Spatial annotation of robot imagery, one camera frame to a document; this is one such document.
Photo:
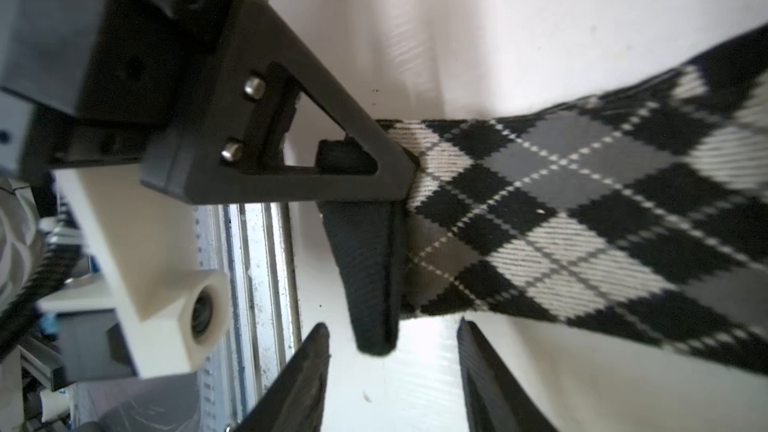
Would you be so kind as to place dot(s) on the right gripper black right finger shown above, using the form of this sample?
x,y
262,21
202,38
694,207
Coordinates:
x,y
494,399

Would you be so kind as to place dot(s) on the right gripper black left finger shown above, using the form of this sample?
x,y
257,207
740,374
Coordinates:
x,y
295,401

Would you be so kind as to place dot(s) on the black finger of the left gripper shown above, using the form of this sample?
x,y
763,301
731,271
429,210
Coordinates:
x,y
225,140

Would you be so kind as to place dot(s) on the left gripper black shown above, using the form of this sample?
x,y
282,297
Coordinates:
x,y
97,82

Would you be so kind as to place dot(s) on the black grey argyle sock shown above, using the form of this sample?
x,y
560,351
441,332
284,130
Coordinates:
x,y
639,213

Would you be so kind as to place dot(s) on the aluminium front rail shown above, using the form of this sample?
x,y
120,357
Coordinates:
x,y
252,244

